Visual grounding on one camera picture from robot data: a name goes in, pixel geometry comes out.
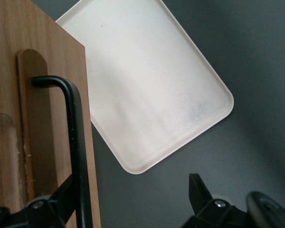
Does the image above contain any black metal drawer handle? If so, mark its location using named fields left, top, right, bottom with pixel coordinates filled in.
left=31, top=75, right=94, bottom=228

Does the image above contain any cream plastic tray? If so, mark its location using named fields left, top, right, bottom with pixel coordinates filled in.
left=55, top=0, right=235, bottom=175

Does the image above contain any wooden drawer with inside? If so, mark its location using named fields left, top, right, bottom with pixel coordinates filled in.
left=0, top=0, right=102, bottom=228

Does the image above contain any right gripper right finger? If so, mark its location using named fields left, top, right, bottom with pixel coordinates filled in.
left=181, top=173, right=248, bottom=228

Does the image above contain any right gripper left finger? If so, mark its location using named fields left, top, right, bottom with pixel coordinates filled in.
left=23, top=174, right=76, bottom=228

